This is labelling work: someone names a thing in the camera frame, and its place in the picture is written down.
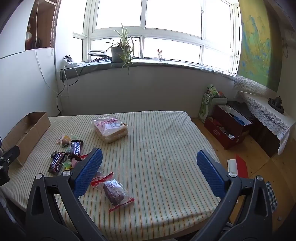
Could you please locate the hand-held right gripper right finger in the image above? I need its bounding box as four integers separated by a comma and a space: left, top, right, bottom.
196, 149, 273, 234

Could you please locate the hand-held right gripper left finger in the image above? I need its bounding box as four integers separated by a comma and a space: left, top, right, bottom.
25, 148, 103, 234

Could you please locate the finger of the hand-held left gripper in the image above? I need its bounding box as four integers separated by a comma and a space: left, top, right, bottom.
0, 146, 20, 186

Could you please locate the snickers bar wrapper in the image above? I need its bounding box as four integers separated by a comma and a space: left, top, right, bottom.
69, 140, 84, 158

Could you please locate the cardboard box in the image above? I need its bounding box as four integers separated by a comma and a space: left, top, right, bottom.
0, 112, 51, 167

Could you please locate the purple snack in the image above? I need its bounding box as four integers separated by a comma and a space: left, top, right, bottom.
91, 172, 135, 212

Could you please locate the brown chocolate bar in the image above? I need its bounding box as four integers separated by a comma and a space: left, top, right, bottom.
47, 151, 68, 175

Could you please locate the sliced bread packet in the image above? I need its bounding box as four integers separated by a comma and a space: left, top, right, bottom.
92, 114, 129, 144

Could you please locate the pink candy wrapper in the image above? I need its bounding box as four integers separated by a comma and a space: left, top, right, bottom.
70, 155, 89, 163

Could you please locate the white flat box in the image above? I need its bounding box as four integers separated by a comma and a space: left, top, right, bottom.
227, 159, 238, 173

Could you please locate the red folder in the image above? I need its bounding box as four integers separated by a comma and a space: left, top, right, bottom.
235, 154, 249, 178

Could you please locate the yellow wrapped candy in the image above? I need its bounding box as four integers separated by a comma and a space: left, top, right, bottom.
58, 135, 71, 146

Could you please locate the dark red open box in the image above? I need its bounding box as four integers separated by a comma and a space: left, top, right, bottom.
203, 105, 254, 150

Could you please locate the checkered cloth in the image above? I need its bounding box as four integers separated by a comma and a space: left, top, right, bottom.
265, 181, 278, 214

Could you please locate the dark wooden cabinet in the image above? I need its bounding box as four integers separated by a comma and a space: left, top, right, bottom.
253, 116, 281, 158

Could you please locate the green gift bag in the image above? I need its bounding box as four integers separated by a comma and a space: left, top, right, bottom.
199, 85, 228, 124

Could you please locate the white wardrobe panel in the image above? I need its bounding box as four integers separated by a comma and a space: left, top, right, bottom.
0, 47, 59, 139

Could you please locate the white lace cloth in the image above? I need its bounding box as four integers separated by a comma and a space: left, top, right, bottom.
233, 75, 290, 155

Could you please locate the dark teapot set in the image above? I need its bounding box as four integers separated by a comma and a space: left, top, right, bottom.
268, 95, 285, 114

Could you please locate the white power strip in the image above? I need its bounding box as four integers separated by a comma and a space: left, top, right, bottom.
63, 57, 80, 69

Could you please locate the grey stone windowsill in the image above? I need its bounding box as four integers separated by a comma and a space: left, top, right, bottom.
60, 59, 237, 81

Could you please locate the potted spider plant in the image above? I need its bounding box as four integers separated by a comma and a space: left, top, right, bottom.
105, 23, 140, 75

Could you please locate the small animal figurine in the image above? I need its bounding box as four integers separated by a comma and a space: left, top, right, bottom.
151, 49, 166, 61

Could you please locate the wooden shelf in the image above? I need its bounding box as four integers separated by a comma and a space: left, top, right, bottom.
25, 0, 62, 51

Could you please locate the black cable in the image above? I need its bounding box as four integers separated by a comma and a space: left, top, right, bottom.
57, 64, 94, 114

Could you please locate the white cable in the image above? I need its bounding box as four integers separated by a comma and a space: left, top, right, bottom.
35, 14, 70, 97

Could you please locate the white ring light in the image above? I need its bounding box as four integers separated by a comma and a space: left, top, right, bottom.
87, 50, 111, 62

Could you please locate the white bead chain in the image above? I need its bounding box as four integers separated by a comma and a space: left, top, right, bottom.
50, 0, 59, 56

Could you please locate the landscape wall hanging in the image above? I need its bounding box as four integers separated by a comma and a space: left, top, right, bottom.
236, 0, 284, 92

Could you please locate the white window frame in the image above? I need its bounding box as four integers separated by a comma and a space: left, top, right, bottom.
73, 0, 242, 76

